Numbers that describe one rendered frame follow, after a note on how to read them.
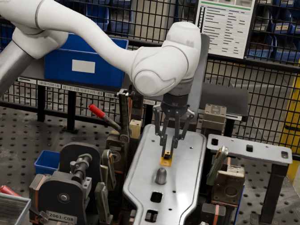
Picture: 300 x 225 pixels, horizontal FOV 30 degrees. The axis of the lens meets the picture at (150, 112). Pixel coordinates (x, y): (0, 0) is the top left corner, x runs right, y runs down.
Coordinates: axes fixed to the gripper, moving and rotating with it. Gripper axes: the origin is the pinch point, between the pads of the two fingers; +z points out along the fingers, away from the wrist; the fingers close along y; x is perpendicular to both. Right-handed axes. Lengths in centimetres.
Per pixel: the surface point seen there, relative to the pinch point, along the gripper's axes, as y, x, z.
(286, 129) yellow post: 44, 58, 18
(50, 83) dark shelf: -50, 32, 3
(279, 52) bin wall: 53, 222, 50
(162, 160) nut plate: -1.0, -1.9, 4.4
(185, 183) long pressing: 7.5, -11.4, 4.7
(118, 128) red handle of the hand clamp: -16.5, -0.7, -3.8
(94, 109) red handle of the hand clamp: -24.6, -0.9, -9.1
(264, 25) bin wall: 38, 217, 30
